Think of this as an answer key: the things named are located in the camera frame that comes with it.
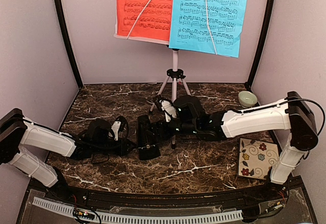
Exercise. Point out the black metronome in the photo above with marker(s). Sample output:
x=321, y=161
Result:
x=146, y=140

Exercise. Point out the pale green bowl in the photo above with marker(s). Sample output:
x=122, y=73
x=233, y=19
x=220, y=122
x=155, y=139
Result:
x=247, y=99

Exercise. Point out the right black frame post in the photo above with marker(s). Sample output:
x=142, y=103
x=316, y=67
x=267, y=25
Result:
x=261, y=43

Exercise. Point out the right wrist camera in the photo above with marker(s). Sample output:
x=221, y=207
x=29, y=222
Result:
x=166, y=106

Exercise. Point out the red sheet music paper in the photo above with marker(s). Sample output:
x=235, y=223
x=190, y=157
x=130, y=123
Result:
x=144, y=20

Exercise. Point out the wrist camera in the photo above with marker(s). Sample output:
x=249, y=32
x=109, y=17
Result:
x=118, y=126
x=166, y=106

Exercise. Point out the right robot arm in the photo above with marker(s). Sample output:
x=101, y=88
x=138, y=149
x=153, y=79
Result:
x=186, y=116

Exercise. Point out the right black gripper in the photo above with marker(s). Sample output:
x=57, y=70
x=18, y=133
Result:
x=157, y=127

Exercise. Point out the black frame post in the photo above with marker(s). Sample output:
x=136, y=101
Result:
x=67, y=43
x=261, y=43

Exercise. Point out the blue sheet music paper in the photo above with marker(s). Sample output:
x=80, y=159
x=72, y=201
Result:
x=208, y=26

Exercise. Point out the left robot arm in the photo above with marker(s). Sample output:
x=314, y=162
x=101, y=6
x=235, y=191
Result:
x=18, y=132

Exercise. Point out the left black frame post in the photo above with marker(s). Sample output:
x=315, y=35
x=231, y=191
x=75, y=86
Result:
x=67, y=43

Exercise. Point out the white slotted cable duct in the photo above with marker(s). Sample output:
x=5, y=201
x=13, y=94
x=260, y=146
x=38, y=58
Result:
x=139, y=215

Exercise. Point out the floral ceramic tile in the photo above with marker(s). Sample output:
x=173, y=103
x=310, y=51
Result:
x=256, y=158

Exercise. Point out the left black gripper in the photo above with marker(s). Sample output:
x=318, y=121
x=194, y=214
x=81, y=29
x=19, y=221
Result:
x=122, y=150

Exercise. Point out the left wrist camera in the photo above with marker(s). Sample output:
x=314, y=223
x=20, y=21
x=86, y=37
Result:
x=118, y=126

